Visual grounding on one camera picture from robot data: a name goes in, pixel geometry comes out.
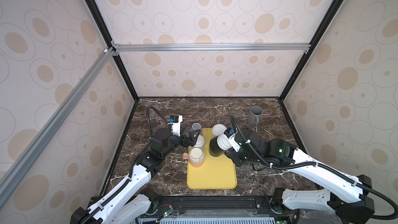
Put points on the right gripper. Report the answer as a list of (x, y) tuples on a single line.
[(231, 155)]

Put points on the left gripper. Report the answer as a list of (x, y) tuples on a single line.
[(190, 141)]

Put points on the black mug white base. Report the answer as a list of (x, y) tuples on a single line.
[(219, 145)]

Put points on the large grey mug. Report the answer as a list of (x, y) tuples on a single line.
[(254, 115)]

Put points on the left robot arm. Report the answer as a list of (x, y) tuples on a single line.
[(120, 205)]

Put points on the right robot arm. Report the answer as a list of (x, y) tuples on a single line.
[(340, 194)]

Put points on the white mug upside down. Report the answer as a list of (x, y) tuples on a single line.
[(200, 142)]

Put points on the small grey mug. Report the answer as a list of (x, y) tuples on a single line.
[(196, 126)]

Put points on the peach and cream mug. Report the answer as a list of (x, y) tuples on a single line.
[(195, 157)]

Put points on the white ribbed mug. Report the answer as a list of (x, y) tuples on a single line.
[(218, 129)]

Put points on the yellow plastic tray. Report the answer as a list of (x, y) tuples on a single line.
[(215, 173)]

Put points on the green lit circuit board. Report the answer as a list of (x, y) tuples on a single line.
[(165, 210)]

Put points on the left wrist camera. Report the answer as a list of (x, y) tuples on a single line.
[(175, 124)]

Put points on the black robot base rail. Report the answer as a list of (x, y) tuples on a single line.
[(232, 210)]

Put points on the back aluminium rail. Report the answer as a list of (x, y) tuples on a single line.
[(117, 48)]

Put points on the aluminium rail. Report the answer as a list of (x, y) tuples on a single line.
[(117, 48), (27, 159)]

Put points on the left aluminium rail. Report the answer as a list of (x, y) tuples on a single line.
[(27, 159)]

